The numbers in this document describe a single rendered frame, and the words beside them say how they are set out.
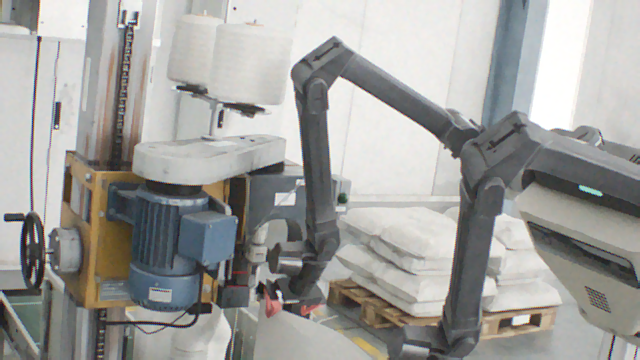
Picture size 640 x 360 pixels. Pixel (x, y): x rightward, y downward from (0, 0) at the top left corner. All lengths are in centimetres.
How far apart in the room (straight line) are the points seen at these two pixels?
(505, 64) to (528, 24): 48
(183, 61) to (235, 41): 27
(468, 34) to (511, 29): 43
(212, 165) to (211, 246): 16
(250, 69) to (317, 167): 24
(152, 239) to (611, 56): 772
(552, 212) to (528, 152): 59
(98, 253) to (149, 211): 22
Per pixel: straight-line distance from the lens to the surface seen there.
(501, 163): 132
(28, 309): 378
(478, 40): 786
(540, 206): 192
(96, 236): 196
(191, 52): 205
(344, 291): 532
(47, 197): 482
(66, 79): 472
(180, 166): 175
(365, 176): 734
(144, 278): 184
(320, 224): 190
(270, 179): 210
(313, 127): 179
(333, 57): 172
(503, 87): 799
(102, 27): 194
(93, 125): 196
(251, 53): 180
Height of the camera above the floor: 174
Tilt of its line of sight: 11 degrees down
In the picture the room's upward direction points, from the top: 8 degrees clockwise
